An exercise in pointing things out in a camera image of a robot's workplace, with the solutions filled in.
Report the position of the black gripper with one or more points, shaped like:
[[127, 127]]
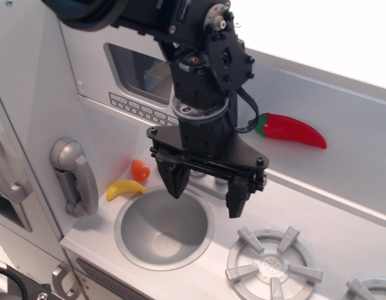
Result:
[[210, 147]]

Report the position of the grey toy microwave door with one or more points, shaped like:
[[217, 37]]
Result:
[[123, 70]]

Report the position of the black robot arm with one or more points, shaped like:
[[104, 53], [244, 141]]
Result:
[[209, 66]]

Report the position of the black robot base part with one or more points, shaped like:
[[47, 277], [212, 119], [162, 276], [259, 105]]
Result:
[[22, 287]]

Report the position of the grey toy faucet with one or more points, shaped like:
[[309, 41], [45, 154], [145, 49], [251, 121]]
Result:
[[215, 186]]

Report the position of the orange toy fruit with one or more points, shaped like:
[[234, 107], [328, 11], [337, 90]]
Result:
[[140, 171]]

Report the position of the silver round sink basin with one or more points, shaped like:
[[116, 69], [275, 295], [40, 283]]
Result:
[[160, 233]]

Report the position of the yellow toy banana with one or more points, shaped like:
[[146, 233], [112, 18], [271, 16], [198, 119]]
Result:
[[124, 186]]

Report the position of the red toy chili pepper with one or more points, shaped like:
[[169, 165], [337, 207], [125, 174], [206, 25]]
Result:
[[285, 128]]

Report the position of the grey stove burner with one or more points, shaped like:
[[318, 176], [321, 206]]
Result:
[[373, 288], [271, 264]]

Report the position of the grey oven door handle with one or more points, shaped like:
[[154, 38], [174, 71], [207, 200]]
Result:
[[65, 283]]

